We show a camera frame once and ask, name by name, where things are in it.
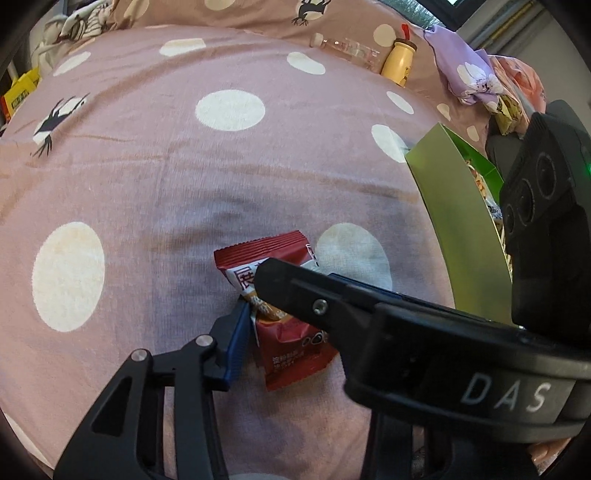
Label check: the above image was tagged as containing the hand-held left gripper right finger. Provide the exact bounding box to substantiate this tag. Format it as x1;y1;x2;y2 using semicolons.
360;408;539;480

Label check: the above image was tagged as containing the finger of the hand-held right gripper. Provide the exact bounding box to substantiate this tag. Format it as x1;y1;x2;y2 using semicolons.
329;272;409;298
254;257;399;344

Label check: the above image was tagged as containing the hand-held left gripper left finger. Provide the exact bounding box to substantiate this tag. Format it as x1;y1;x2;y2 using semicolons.
53;298;253;480

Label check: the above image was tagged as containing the red snack packet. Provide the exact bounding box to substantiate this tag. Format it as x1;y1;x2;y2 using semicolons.
213;231;340;392

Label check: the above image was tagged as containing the green cardboard box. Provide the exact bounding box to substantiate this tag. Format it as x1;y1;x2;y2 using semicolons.
405;122;515;326

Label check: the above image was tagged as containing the white peanut packet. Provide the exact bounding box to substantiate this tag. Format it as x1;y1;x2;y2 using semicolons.
485;198;509;236

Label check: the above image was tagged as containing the orange snack packet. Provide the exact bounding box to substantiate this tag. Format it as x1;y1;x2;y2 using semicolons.
464;159;497;204

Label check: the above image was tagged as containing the pink dotted bedsheet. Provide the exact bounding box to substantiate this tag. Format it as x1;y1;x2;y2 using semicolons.
0;23;513;480

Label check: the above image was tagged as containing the dark cloth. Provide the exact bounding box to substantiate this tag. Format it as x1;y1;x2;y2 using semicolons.
485;134;525;178

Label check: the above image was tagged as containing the yellow-green printed cloth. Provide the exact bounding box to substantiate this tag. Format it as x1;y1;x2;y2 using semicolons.
489;95;532;136

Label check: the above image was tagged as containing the purple flowered cloth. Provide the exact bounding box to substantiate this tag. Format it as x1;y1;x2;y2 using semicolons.
424;25;506;114

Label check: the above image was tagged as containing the clear plastic bottle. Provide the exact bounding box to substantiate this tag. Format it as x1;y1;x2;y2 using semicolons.
309;32;382;70

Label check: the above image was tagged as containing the pink cloth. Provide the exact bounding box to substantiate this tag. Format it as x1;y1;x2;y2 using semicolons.
489;54;548;121

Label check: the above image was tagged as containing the black framed window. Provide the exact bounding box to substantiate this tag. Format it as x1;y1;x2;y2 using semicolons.
383;0;474;29

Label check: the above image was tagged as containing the yellow box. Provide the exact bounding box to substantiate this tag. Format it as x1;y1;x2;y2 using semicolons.
1;67;42;121

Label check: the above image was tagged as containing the striped white cloth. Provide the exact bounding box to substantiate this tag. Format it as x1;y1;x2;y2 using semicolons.
30;0;114;68

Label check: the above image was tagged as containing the yellow bottle with red strap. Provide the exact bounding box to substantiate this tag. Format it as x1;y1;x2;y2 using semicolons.
379;22;417;88

